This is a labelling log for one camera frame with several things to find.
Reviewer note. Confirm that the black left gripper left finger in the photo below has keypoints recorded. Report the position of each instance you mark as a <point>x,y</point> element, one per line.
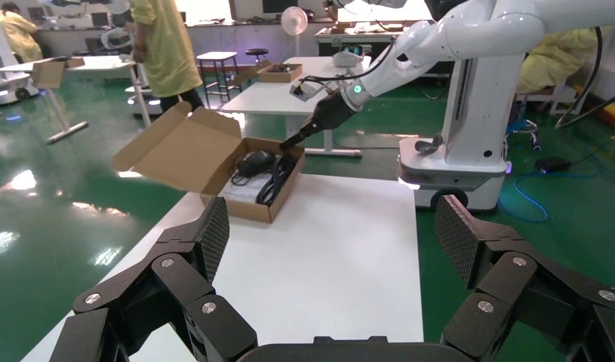
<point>177,290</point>

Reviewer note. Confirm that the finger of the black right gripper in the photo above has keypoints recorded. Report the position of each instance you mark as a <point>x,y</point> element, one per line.
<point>301,143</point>
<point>296,137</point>

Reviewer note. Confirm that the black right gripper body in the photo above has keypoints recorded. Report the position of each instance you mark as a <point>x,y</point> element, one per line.
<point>332,112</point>

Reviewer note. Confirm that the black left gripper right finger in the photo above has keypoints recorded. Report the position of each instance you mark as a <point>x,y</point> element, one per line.
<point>527,300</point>

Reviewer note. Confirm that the brown cardboard storage box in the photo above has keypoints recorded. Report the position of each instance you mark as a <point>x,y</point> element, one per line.
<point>182,150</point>

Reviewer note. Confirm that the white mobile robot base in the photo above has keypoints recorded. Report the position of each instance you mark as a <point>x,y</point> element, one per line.
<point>147,106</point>

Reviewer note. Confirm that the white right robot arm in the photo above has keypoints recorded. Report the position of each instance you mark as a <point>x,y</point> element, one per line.
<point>462,35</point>

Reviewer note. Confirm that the white headset device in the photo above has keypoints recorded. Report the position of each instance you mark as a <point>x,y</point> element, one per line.
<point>349,57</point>

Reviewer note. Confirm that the white printed instruction sheet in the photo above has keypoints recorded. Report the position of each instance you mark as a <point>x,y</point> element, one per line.
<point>242,191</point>

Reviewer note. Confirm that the black round stool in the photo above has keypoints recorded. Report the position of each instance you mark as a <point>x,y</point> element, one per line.
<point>257,51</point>

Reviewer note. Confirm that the white square stool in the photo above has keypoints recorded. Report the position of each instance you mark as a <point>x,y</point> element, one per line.
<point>216,55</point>

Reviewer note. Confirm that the black power adapter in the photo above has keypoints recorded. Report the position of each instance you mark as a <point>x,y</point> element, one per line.
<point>552,165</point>

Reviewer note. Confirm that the white robot torso with base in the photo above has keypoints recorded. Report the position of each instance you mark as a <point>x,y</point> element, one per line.
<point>477,110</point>

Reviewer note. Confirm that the standing person in yellow shirt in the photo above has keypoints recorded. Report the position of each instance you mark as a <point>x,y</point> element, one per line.
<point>167,50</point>

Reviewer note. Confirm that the white table with T-legs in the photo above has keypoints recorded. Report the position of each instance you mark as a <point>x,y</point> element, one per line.
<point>99,63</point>

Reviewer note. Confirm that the person in yellow gown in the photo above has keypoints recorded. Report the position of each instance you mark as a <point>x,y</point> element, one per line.
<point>557,60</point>

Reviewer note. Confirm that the open brown carton with flap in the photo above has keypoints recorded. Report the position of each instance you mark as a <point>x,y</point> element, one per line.
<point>49,75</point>

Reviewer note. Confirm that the white wheeled robot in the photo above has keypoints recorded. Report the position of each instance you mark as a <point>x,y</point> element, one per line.
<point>7,90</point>

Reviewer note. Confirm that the person in yellow coat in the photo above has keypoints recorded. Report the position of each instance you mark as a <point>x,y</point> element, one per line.
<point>19,35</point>

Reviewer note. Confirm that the white pedestal fan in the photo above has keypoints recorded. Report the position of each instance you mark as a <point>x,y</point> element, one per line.
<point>293,20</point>

